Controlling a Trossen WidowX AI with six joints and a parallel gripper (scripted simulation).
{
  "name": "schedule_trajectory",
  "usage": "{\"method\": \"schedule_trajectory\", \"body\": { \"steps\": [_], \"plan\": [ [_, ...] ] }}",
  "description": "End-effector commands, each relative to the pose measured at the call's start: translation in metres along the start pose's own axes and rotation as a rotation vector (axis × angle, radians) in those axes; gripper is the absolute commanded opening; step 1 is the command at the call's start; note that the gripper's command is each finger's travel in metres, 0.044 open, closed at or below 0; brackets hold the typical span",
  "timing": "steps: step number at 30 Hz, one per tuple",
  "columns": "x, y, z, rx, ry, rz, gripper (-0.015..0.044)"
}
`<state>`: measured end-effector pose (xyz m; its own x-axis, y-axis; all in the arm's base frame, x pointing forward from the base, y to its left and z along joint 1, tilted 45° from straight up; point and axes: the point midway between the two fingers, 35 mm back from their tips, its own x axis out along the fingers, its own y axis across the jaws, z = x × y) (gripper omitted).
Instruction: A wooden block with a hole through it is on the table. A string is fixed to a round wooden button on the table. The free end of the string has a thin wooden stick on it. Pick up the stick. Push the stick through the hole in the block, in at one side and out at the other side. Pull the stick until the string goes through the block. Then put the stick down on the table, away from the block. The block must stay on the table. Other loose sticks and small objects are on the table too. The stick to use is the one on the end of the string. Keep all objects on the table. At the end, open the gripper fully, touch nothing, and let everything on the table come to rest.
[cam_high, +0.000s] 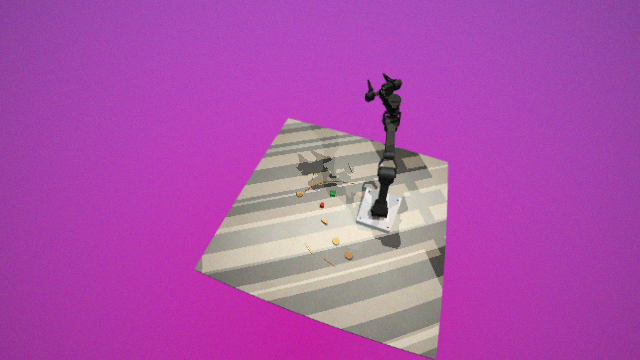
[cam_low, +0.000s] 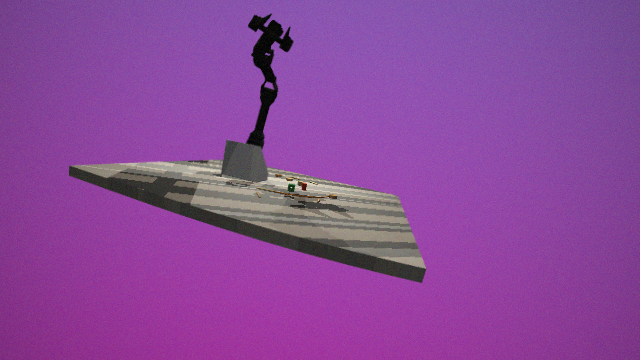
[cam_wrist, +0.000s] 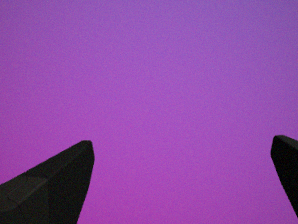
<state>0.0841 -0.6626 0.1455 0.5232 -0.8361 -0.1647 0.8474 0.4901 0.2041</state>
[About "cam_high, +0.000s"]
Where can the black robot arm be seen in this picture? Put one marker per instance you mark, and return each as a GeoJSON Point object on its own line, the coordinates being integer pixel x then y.
{"type": "Point", "coordinates": [386, 175]}

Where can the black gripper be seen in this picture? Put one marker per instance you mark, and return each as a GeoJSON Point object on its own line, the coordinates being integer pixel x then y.
{"type": "Point", "coordinates": [370, 95]}

